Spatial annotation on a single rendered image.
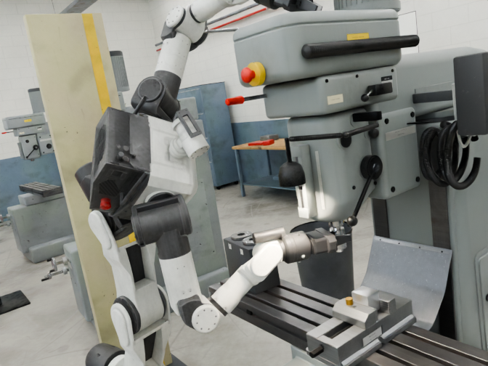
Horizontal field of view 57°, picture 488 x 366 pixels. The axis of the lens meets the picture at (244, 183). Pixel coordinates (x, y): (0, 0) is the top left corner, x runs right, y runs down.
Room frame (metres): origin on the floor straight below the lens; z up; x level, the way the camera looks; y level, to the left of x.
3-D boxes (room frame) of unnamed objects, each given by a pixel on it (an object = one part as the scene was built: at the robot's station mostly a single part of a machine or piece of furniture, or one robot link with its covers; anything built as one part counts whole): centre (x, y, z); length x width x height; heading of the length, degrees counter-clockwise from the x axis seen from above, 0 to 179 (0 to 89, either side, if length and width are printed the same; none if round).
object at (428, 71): (1.63, -0.67, 1.66); 0.80 x 0.23 x 0.20; 125
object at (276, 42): (1.35, -0.27, 1.81); 0.47 x 0.26 x 0.16; 125
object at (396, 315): (1.26, -0.28, 1.00); 0.35 x 0.15 x 0.11; 125
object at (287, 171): (1.20, -0.13, 1.49); 0.07 x 0.07 x 0.06
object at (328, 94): (1.36, -0.30, 1.68); 0.34 x 0.24 x 0.10; 125
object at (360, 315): (1.24, -0.26, 1.03); 0.12 x 0.06 x 0.04; 35
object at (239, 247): (1.79, 0.02, 1.04); 0.22 x 0.12 x 0.20; 28
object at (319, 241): (1.32, -0.17, 1.24); 0.13 x 0.12 x 0.10; 13
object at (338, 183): (1.34, -0.27, 1.47); 0.21 x 0.19 x 0.32; 35
